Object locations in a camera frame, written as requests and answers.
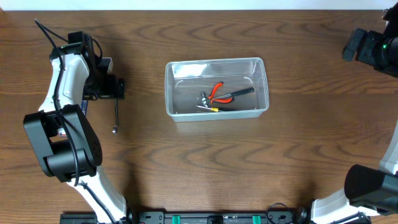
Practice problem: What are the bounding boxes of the chrome offset wrench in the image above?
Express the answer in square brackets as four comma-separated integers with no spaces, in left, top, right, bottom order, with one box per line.
[113,99,119,134]

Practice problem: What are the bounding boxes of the small black-handled hammer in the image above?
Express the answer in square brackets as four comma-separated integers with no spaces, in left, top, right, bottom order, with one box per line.
[201,87,254,106]

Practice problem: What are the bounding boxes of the red-handled pliers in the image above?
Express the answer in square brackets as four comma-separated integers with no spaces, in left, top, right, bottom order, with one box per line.
[208,82,234,104]

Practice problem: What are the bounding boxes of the black yellow screwdriver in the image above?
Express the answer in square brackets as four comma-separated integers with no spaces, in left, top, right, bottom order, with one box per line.
[196,105,237,113]

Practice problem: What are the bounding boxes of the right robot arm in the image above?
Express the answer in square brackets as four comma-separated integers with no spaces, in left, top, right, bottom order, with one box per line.
[297,6,397,223]

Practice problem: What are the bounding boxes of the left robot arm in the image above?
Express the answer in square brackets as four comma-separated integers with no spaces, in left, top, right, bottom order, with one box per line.
[23,31,134,223]

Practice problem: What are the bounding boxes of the clear plastic container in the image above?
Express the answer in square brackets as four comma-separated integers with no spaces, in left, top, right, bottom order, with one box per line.
[165,57,270,122]

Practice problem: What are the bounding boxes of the blue precision screwdriver set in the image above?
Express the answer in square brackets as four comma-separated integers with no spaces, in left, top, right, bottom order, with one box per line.
[81,100,88,116]

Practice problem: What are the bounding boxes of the left black cable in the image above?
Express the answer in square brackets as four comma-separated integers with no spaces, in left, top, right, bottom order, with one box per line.
[33,18,124,224]

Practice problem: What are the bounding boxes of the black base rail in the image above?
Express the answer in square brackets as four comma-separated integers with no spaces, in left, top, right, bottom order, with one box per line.
[59,210,373,224]

